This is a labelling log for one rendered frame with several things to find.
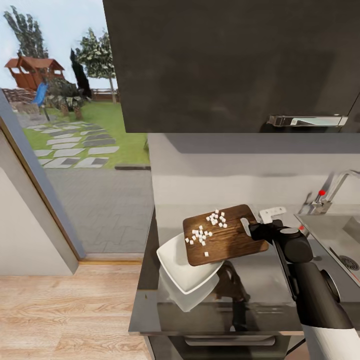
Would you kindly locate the drop in sink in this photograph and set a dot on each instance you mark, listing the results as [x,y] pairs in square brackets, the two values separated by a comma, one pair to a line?
[339,231]

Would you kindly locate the dishwasher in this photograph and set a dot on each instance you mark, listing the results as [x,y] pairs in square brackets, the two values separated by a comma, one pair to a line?
[223,347]

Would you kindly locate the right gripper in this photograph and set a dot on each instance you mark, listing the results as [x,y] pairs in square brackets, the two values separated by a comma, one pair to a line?
[259,231]

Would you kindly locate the cutting board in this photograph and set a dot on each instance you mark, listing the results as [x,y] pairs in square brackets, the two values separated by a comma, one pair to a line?
[223,243]

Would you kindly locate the cabinet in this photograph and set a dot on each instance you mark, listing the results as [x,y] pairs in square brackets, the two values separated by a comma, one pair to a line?
[236,66]

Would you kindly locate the fixed window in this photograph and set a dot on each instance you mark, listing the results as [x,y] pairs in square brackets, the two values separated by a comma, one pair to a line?
[61,114]

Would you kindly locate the bowl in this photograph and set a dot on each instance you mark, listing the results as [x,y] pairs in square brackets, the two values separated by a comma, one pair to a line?
[173,257]

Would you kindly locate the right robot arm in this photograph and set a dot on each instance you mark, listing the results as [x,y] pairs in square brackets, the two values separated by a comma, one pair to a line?
[328,330]

